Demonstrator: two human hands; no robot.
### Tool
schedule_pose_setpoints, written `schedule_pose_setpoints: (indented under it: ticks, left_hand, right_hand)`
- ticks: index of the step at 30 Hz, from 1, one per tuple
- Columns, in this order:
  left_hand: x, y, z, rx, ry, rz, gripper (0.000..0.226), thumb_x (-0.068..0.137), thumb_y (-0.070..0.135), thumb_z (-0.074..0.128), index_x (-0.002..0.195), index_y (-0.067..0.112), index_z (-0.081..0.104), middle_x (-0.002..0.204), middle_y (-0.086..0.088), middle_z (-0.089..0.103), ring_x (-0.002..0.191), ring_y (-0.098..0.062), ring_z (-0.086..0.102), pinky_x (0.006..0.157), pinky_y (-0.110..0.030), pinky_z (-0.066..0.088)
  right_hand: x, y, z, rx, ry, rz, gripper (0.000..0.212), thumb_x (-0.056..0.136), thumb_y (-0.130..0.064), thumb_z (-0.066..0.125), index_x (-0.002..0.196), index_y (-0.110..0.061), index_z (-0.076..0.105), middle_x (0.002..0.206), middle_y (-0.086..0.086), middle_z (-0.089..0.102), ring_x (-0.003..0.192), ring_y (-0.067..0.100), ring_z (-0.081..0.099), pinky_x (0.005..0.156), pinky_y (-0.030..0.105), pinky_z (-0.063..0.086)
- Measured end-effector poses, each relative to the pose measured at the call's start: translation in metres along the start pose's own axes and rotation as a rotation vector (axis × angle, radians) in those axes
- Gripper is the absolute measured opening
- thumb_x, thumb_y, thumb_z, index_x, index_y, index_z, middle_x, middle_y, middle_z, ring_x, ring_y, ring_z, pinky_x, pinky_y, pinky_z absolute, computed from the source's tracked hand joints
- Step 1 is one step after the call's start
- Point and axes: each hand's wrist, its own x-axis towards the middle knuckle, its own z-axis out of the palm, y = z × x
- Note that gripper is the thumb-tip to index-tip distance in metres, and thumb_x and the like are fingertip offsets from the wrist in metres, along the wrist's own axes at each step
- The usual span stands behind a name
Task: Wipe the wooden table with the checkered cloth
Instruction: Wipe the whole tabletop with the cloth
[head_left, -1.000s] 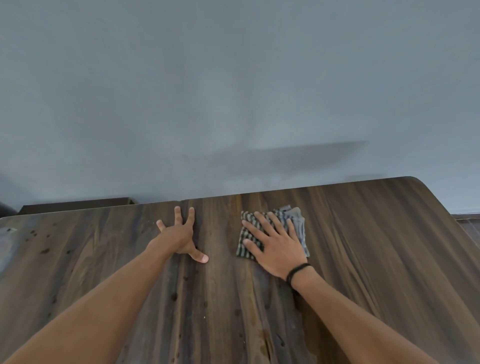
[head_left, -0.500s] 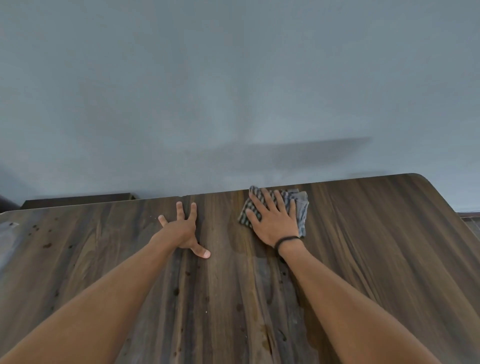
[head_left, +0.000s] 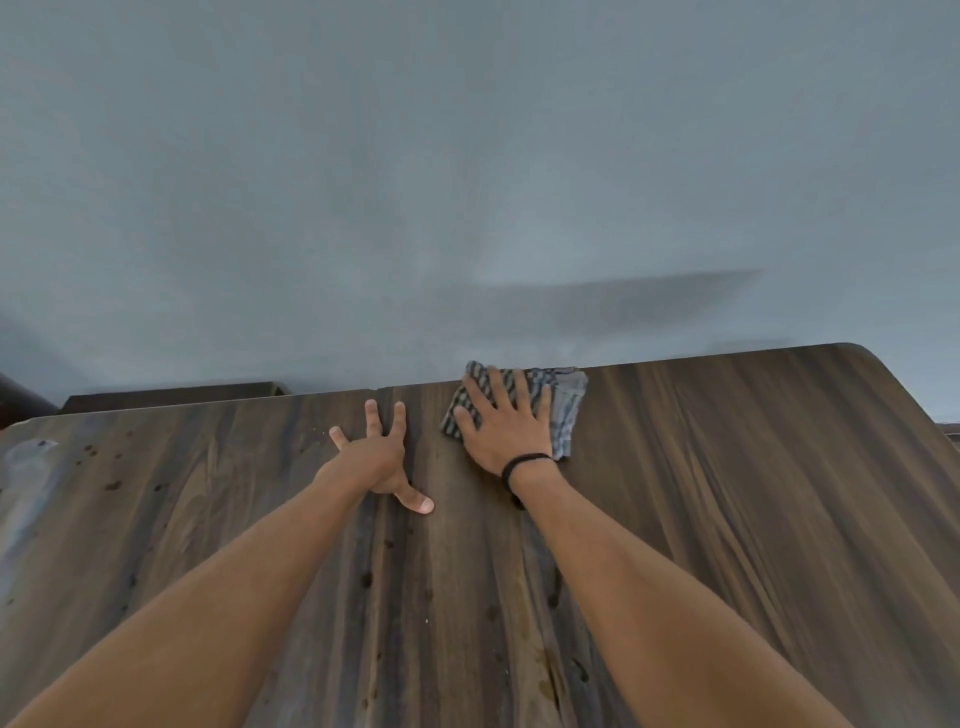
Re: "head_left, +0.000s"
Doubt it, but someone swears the person's left hand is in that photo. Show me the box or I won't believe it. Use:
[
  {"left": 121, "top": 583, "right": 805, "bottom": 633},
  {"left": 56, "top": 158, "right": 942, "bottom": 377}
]
[{"left": 328, "top": 399, "right": 435, "bottom": 516}]

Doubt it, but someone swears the person's right hand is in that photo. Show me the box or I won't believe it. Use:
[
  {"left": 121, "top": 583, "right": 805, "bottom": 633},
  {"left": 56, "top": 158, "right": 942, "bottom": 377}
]
[{"left": 453, "top": 365, "right": 558, "bottom": 481}]

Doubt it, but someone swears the grey striped cleaning cloth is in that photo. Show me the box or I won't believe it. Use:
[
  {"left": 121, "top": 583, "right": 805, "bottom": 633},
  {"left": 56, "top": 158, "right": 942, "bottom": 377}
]
[{"left": 439, "top": 360, "right": 590, "bottom": 462}]

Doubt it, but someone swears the person's right forearm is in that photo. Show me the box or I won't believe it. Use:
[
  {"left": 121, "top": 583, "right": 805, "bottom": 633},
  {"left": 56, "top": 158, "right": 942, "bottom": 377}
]
[{"left": 510, "top": 459, "right": 858, "bottom": 728}]

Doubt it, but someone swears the person's left forearm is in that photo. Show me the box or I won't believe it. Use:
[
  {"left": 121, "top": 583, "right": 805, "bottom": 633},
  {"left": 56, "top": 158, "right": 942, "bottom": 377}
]
[{"left": 0, "top": 459, "right": 374, "bottom": 728}]

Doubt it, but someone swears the black wristband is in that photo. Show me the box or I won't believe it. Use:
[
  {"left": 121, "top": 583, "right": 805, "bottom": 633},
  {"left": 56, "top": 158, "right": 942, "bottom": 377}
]
[{"left": 500, "top": 452, "right": 561, "bottom": 511}]

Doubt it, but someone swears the dark wooden cabinet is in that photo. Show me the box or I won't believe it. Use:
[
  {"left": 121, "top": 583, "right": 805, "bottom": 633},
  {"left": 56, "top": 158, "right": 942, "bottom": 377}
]
[{"left": 60, "top": 381, "right": 293, "bottom": 416}]

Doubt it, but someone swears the dark brown rounded furniture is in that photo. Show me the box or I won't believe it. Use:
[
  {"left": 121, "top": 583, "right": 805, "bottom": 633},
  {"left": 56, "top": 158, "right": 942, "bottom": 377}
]
[{"left": 0, "top": 370, "right": 62, "bottom": 431}]

